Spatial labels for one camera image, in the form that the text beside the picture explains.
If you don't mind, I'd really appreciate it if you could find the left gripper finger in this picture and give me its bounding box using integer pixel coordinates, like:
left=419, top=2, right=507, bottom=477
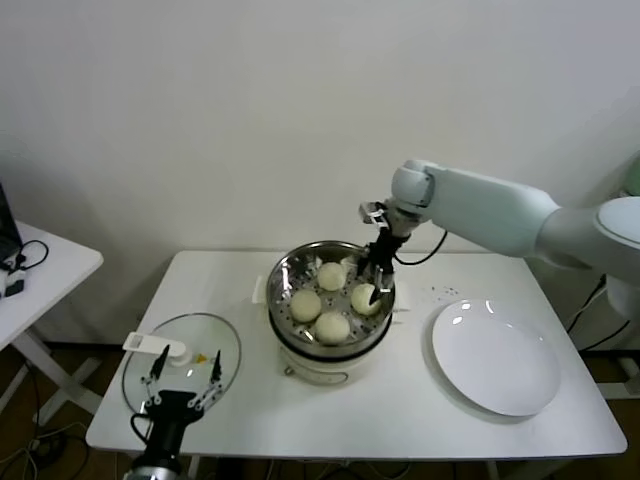
left=139, top=344, right=171, bottom=406
left=188, top=349, right=225, bottom=408

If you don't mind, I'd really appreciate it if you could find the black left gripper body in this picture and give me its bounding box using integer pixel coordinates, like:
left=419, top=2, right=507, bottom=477
left=140, top=390, right=202, bottom=425

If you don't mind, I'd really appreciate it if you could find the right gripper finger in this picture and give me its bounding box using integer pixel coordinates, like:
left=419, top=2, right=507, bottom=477
left=368, top=269, right=395, bottom=308
left=355, top=244, right=376, bottom=277

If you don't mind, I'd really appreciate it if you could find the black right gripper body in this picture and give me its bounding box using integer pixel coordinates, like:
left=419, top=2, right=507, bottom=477
left=371, top=227, right=410, bottom=275

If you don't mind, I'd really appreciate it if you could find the white steamed baozi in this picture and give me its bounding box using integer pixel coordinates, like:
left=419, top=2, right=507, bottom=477
left=317, top=261, right=348, bottom=292
left=313, top=310, right=352, bottom=347
left=290, top=289, right=323, bottom=324
left=350, top=283, right=384, bottom=317

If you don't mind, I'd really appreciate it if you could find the steel steamer basket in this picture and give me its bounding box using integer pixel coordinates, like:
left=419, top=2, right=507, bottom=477
left=265, top=241, right=397, bottom=351

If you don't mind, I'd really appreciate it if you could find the white round plate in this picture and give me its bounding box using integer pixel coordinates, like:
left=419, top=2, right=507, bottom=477
left=432, top=298, right=562, bottom=417

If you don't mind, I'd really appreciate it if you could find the white side table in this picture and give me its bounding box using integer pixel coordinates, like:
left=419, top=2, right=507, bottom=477
left=0, top=219, right=105, bottom=427

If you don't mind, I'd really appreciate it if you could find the black laptop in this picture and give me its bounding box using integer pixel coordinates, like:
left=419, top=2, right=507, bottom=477
left=0, top=177, right=25, bottom=265

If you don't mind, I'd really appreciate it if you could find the white furniture foot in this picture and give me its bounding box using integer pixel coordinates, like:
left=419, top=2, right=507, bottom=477
left=597, top=357, right=640, bottom=401

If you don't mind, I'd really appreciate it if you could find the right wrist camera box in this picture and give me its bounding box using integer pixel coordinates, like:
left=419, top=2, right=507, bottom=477
left=358, top=200, right=389, bottom=228

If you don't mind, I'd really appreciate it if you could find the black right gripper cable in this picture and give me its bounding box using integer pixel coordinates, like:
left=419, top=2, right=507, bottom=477
left=394, top=230, right=449, bottom=266

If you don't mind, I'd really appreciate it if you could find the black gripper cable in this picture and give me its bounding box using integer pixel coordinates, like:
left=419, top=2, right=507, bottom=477
left=394, top=230, right=449, bottom=266
left=130, top=412, right=154, bottom=446

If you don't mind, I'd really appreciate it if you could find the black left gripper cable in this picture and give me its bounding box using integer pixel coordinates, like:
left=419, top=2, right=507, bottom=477
left=130, top=412, right=154, bottom=446

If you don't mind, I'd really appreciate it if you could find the glass lid with white handle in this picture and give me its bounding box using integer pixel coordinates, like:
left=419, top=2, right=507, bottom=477
left=122, top=313, right=243, bottom=419

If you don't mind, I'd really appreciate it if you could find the white floor cable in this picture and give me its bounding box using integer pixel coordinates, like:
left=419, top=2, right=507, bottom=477
left=0, top=422, right=89, bottom=480

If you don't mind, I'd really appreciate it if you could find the black looped cable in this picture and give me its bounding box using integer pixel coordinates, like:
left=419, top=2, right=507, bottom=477
left=7, top=240, right=50, bottom=274

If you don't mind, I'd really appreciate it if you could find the black power cable with adapter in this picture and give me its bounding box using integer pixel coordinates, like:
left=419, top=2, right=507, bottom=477
left=566, top=279, right=635, bottom=353

